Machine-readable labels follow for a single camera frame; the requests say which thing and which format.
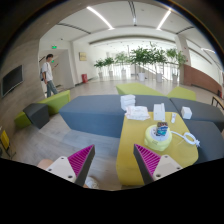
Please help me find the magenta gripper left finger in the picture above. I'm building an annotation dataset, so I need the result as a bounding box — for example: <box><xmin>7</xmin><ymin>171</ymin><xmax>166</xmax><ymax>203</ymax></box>
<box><xmin>47</xmin><ymin>145</ymin><xmax>95</xmax><ymax>186</ymax></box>

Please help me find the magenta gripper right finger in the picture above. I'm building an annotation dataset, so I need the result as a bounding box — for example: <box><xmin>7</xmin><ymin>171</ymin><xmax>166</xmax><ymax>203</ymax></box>
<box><xmin>133</xmin><ymin>144</ymin><xmax>182</xmax><ymax>185</ymax></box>

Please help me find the blue patterned charger plug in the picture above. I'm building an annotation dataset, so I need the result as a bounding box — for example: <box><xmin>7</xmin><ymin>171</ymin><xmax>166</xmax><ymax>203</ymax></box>
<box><xmin>156</xmin><ymin>122</ymin><xmax>168</xmax><ymax>136</ymax></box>

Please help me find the round yellow power strip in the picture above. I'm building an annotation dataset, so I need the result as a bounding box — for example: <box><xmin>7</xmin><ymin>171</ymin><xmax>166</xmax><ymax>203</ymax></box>
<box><xmin>144</xmin><ymin>125</ymin><xmax>172</xmax><ymax>151</ymax></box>

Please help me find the yellow table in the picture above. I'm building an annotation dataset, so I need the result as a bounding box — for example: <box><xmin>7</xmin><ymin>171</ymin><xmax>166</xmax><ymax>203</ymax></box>
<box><xmin>116</xmin><ymin>112</ymin><xmax>199</xmax><ymax>186</ymax></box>

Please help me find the large grey-blue sofa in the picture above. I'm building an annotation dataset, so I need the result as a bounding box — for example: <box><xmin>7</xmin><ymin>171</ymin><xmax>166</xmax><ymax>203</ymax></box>
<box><xmin>58</xmin><ymin>94</ymin><xmax>179</xmax><ymax>139</ymax></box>

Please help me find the small white adapter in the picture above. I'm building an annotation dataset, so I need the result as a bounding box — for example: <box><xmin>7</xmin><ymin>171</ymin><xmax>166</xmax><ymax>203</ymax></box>
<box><xmin>171</xmin><ymin>113</ymin><xmax>176</xmax><ymax>124</ymax></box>

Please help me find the white plastic bag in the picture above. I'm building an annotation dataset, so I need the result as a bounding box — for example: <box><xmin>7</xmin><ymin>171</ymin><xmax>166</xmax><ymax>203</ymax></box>
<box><xmin>125</xmin><ymin>106</ymin><xmax>150</xmax><ymax>120</ymax></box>

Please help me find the white upright box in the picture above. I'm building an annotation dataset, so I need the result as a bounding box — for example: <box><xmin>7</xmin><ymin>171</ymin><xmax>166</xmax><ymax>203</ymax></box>
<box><xmin>153</xmin><ymin>103</ymin><xmax>165</xmax><ymax>121</ymax></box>

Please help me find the small white cube box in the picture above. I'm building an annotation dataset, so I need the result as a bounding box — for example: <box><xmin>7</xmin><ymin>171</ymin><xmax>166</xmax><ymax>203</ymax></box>
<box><xmin>181</xmin><ymin>107</ymin><xmax>192</xmax><ymax>119</ymax></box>

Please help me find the dark grey ottoman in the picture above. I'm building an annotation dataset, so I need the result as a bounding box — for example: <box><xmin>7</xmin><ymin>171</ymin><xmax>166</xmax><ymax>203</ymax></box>
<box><xmin>23</xmin><ymin>103</ymin><xmax>49</xmax><ymax>129</ymax></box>

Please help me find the green bench left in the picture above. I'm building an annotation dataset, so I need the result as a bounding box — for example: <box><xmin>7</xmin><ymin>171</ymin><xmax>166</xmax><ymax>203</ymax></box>
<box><xmin>14</xmin><ymin>90</ymin><xmax>70</xmax><ymax>128</ymax></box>

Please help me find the grey sofa right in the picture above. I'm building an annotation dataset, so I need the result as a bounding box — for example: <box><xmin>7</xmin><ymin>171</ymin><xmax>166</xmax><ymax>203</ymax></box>
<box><xmin>170</xmin><ymin>98</ymin><xmax>224</xmax><ymax>164</ymax></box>

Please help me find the white tissue box stack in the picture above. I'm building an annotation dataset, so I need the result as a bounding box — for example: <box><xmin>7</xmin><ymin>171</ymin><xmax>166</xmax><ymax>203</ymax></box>
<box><xmin>120</xmin><ymin>95</ymin><xmax>135</xmax><ymax>110</ymax></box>

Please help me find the yellow wet floor sign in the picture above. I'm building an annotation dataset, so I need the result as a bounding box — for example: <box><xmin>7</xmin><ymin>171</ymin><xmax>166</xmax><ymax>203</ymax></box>
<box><xmin>0</xmin><ymin>131</ymin><xmax>16</xmax><ymax>159</ymax></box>

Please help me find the red trash bin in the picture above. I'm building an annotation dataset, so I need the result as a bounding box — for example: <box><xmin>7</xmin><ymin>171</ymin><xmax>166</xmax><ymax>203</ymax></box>
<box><xmin>82</xmin><ymin>74</ymin><xmax>88</xmax><ymax>83</ymax></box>

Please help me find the person in white shirt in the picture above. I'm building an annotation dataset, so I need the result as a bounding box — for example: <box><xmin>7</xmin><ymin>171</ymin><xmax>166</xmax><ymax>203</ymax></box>
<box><xmin>40</xmin><ymin>54</ymin><xmax>58</xmax><ymax>97</ymax></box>

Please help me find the potted green plant left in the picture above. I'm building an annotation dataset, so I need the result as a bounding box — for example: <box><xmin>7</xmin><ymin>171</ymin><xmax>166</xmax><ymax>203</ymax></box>
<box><xmin>94</xmin><ymin>59</ymin><xmax>106</xmax><ymax>79</ymax></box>

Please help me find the potted green plant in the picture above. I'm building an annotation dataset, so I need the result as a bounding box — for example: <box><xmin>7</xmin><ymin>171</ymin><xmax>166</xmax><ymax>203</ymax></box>
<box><xmin>94</xmin><ymin>59</ymin><xmax>106</xmax><ymax>79</ymax></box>
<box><xmin>166</xmin><ymin>48</ymin><xmax>187</xmax><ymax>84</ymax></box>
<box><xmin>129</xmin><ymin>45</ymin><xmax>167</xmax><ymax>73</ymax></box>

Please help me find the potted green plant centre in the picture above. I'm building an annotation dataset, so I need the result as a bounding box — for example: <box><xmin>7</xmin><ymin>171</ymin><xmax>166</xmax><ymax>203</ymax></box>
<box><xmin>129</xmin><ymin>45</ymin><xmax>167</xmax><ymax>73</ymax></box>

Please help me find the potted green plant right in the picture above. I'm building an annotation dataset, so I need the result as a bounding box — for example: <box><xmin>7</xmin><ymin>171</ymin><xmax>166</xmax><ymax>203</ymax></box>
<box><xmin>166</xmin><ymin>48</ymin><xmax>187</xmax><ymax>84</ymax></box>

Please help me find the white charger cable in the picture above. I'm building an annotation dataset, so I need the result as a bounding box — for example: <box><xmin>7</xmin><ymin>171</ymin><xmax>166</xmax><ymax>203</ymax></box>
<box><xmin>170</xmin><ymin>130</ymin><xmax>202</xmax><ymax>148</ymax></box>

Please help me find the wall mounted black television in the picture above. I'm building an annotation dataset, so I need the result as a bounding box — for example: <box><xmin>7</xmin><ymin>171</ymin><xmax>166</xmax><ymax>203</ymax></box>
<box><xmin>1</xmin><ymin>65</ymin><xmax>23</xmax><ymax>96</ymax></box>

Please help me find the framed wall picture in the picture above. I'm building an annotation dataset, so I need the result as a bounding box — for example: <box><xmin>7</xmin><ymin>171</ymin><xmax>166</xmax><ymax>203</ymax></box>
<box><xmin>79</xmin><ymin>52</ymin><xmax>87</xmax><ymax>61</ymax></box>

